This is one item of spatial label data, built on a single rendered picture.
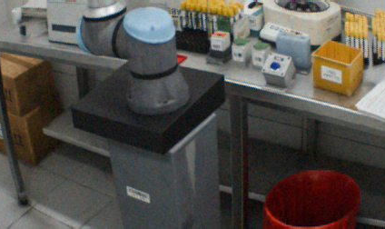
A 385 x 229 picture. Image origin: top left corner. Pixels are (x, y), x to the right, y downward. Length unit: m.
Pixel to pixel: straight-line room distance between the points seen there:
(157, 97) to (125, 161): 0.20
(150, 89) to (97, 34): 0.19
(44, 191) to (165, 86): 1.59
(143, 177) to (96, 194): 1.34
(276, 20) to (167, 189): 0.72
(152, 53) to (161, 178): 0.31
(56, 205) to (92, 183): 0.25
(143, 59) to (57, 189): 1.61
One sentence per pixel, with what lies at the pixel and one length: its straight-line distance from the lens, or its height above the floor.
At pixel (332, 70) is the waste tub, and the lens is 1.88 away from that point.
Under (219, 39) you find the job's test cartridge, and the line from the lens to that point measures 2.06.
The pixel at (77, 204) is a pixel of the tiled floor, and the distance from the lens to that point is 3.05.
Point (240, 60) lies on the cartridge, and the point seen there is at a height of 0.89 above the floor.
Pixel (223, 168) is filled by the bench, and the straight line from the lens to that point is 2.70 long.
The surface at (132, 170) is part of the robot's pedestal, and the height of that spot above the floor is 0.78.
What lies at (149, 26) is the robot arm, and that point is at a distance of 1.61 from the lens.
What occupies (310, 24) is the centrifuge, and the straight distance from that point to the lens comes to 2.13.
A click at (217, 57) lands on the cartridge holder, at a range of 2.07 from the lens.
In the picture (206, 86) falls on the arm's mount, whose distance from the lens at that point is 1.78.
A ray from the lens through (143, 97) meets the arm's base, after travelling 1.68.
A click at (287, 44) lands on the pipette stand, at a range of 2.00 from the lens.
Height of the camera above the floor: 1.74
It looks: 29 degrees down
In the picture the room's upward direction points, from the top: 4 degrees counter-clockwise
